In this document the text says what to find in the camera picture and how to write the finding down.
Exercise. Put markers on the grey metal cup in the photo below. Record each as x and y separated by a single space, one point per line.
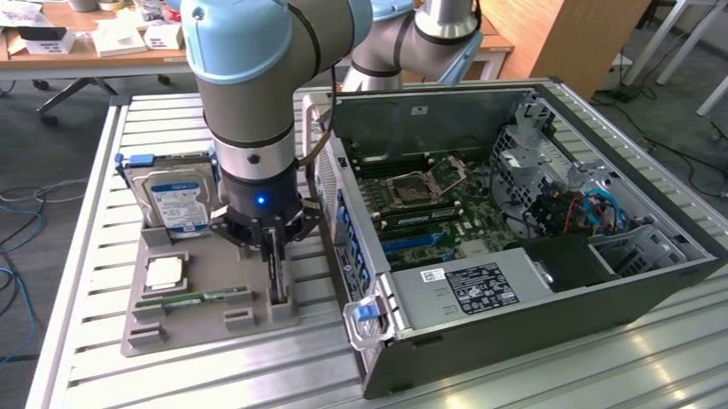
83 5

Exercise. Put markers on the perforated metal disk bay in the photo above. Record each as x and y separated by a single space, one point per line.
522 170

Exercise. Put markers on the black plastic shroud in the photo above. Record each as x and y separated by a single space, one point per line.
569 264

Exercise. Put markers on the wooden desk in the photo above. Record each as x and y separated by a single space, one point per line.
86 59

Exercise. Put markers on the grey plastic parts rack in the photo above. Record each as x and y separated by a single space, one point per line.
227 289

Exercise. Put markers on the small metal disk bay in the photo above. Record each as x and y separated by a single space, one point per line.
643 251

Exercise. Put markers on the silver CPU chip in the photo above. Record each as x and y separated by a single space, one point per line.
164 273

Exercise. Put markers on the blue expansion slot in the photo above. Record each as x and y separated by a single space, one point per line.
409 243

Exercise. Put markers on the white open box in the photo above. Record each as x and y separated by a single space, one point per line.
119 40

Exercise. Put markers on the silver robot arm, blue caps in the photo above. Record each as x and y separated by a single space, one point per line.
250 98

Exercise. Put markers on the hard disk in blue caddy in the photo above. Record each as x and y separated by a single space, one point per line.
170 200

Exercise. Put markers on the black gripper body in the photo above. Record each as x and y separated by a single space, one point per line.
255 187

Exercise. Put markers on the RAM stick with black label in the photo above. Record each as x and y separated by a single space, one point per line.
421 217

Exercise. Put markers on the wooden cabinet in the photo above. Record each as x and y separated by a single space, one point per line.
580 42

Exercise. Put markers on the CPU socket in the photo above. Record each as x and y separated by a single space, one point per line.
410 191

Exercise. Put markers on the black open PC case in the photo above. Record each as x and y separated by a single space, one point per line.
512 341

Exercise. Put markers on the green RAM stick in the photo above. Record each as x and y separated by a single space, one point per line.
184 299

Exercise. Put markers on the white box with label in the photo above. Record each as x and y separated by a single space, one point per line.
162 37

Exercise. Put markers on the grey power supply unit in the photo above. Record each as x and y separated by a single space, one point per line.
426 307

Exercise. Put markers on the blue case latch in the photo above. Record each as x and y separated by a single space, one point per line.
363 314

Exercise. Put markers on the black graphics card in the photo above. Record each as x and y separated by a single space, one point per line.
278 272

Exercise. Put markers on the black power brick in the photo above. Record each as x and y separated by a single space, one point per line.
617 96

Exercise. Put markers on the black chair base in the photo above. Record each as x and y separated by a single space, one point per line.
68 91

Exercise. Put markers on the green motherboard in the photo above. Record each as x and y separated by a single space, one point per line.
484 213

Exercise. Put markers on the white box with black lid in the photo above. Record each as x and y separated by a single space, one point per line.
46 40

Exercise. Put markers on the white table frame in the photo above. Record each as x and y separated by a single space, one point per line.
653 42

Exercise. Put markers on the tape roll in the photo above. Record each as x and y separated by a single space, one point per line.
110 5

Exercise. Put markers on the metal socket cover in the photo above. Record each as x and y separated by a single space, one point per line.
449 172

